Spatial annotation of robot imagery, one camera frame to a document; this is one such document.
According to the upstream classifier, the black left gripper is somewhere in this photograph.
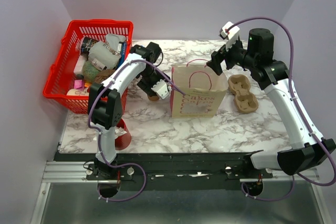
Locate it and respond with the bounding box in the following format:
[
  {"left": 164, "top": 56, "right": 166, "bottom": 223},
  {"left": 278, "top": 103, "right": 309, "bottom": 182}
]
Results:
[{"left": 137, "top": 67, "right": 170, "bottom": 98}]

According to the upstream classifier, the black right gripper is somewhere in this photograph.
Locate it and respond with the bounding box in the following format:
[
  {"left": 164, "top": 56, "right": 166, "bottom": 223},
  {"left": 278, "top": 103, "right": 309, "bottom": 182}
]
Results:
[{"left": 206, "top": 35, "right": 257, "bottom": 75}]

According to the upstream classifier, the brown paper coffee cup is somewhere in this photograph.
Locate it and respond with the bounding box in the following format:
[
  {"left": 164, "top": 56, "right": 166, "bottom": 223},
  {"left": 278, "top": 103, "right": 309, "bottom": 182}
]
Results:
[{"left": 148, "top": 95, "right": 160, "bottom": 102}]

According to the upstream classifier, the pink and beige paper bag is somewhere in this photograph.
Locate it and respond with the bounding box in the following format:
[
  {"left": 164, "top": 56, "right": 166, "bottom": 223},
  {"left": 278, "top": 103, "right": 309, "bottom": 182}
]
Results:
[{"left": 170, "top": 59, "right": 228, "bottom": 118}]

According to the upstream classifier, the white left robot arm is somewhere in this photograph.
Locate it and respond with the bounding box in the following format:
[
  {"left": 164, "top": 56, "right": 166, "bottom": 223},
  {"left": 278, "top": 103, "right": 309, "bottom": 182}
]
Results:
[{"left": 88, "top": 42, "right": 170, "bottom": 179}]

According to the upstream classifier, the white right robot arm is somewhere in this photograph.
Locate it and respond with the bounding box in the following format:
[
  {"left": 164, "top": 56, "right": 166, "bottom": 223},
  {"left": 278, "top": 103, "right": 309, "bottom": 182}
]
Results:
[{"left": 207, "top": 23, "right": 335, "bottom": 178}]

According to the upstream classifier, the blue book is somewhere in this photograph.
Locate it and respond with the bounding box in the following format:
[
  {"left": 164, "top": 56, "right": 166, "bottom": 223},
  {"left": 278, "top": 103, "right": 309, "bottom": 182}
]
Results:
[{"left": 116, "top": 41, "right": 128, "bottom": 69}]

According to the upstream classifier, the brown round lidded box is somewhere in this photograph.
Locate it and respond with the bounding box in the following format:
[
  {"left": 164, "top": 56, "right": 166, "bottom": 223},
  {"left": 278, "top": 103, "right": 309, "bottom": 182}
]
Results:
[{"left": 93, "top": 69, "right": 115, "bottom": 84}]

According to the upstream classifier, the grey cloth pouch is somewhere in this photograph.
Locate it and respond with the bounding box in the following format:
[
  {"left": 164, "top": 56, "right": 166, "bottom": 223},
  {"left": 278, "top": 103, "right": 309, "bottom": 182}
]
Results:
[{"left": 88, "top": 34, "right": 127, "bottom": 71}]

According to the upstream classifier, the brown cardboard cup carrier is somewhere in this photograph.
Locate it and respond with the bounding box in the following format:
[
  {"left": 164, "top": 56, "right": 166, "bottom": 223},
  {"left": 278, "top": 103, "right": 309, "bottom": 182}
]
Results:
[{"left": 228, "top": 74, "right": 259, "bottom": 114}]

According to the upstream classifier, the pink small packet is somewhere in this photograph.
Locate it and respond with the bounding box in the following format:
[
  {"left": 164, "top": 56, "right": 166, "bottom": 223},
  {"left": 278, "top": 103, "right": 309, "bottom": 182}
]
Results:
[{"left": 73, "top": 80, "right": 85, "bottom": 90}]

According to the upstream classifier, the dark printed can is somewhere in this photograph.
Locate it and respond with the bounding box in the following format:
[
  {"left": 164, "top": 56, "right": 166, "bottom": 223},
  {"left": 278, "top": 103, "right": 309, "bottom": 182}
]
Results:
[{"left": 79, "top": 37, "right": 99, "bottom": 58}]

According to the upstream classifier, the red cylindrical straw holder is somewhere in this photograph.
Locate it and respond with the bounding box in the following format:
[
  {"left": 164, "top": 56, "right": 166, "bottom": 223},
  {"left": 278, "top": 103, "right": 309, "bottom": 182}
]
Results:
[{"left": 115, "top": 119, "right": 132, "bottom": 151}]

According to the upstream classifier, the red plastic shopping basket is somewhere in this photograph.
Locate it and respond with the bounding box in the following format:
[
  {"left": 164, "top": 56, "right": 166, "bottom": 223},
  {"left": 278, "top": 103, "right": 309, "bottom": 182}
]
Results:
[{"left": 43, "top": 19, "right": 133, "bottom": 114}]

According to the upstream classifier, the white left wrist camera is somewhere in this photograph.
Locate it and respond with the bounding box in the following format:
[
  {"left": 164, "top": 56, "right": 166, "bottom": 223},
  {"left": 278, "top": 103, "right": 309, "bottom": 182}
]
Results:
[{"left": 151, "top": 80, "right": 171, "bottom": 100}]

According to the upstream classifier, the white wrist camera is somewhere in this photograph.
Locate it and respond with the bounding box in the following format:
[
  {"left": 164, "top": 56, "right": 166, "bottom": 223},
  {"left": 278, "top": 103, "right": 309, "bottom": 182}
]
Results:
[
  {"left": 151, "top": 80, "right": 171, "bottom": 100},
  {"left": 219, "top": 22, "right": 240, "bottom": 51}
]

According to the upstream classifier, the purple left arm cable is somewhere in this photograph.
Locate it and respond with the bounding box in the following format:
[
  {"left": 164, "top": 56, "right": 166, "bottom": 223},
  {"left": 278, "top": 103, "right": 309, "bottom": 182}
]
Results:
[{"left": 87, "top": 59, "right": 186, "bottom": 202}]

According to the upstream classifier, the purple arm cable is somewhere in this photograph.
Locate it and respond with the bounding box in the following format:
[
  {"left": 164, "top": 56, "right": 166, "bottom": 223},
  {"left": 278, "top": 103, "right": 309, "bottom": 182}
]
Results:
[
  {"left": 227, "top": 17, "right": 336, "bottom": 202},
  {"left": 87, "top": 59, "right": 186, "bottom": 202}
]

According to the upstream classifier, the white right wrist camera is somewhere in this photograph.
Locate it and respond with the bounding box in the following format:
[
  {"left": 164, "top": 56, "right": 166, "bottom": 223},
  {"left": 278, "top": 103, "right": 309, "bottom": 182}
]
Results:
[{"left": 219, "top": 22, "right": 240, "bottom": 51}]

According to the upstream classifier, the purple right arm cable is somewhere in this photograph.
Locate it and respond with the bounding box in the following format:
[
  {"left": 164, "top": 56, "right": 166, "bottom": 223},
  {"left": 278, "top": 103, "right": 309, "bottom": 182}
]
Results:
[{"left": 227, "top": 17, "right": 336, "bottom": 202}]

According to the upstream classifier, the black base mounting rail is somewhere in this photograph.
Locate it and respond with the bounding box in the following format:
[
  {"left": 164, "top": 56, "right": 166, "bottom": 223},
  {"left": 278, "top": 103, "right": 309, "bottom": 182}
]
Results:
[{"left": 54, "top": 153, "right": 272, "bottom": 191}]

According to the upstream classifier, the aluminium frame rail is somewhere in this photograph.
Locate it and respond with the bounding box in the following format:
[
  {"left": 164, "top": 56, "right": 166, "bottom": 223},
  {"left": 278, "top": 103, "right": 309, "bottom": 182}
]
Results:
[{"left": 42, "top": 162, "right": 320, "bottom": 184}]

